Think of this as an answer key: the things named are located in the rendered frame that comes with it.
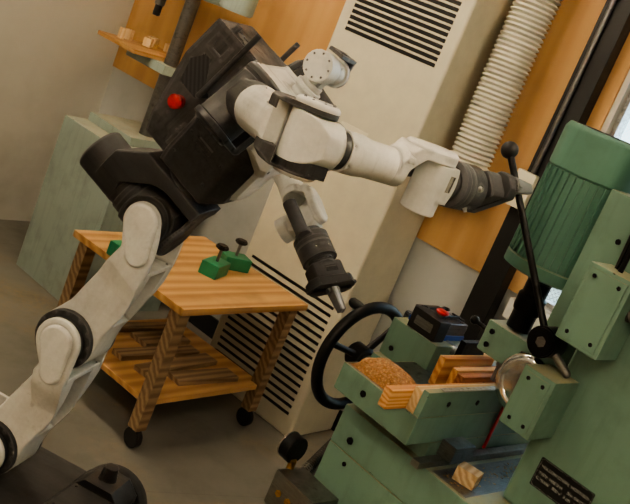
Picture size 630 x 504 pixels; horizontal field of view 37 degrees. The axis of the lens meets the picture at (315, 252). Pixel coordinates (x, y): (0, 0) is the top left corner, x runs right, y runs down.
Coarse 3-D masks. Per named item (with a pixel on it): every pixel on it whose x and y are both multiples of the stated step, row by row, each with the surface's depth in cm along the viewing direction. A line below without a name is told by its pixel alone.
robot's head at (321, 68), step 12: (312, 60) 191; (324, 60) 190; (336, 60) 192; (312, 72) 191; (324, 72) 190; (336, 72) 192; (348, 72) 199; (312, 84) 195; (324, 84) 194; (336, 84) 199
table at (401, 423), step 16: (352, 368) 188; (416, 368) 202; (336, 384) 190; (352, 384) 187; (368, 384) 185; (352, 400) 187; (368, 400) 184; (384, 416) 181; (400, 416) 179; (448, 416) 183; (464, 416) 188; (480, 416) 192; (496, 416) 197; (400, 432) 178; (416, 432) 178; (432, 432) 182; (448, 432) 186; (464, 432) 191; (480, 432) 195; (496, 432) 200; (512, 432) 205
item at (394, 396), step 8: (416, 384) 181; (424, 384) 183; (432, 384) 184; (440, 384) 186; (448, 384) 188; (456, 384) 190; (384, 392) 174; (392, 392) 173; (400, 392) 175; (408, 392) 176; (384, 400) 174; (392, 400) 174; (400, 400) 176; (408, 400) 178; (384, 408) 174; (392, 408) 175
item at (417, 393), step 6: (462, 384) 188; (468, 384) 190; (474, 384) 191; (480, 384) 193; (486, 384) 194; (492, 384) 196; (414, 390) 177; (420, 390) 176; (414, 396) 177; (420, 396) 176; (408, 402) 178; (414, 402) 177; (408, 408) 178; (414, 408) 177
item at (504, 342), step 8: (496, 320) 197; (504, 320) 199; (488, 328) 196; (496, 328) 195; (504, 328) 194; (488, 336) 196; (496, 336) 195; (504, 336) 193; (512, 336) 192; (520, 336) 192; (480, 344) 197; (488, 344) 195; (496, 344) 194; (504, 344) 193; (512, 344) 192; (520, 344) 191; (488, 352) 195; (496, 352) 194; (504, 352) 193; (512, 352) 192; (528, 352) 189; (496, 360) 194
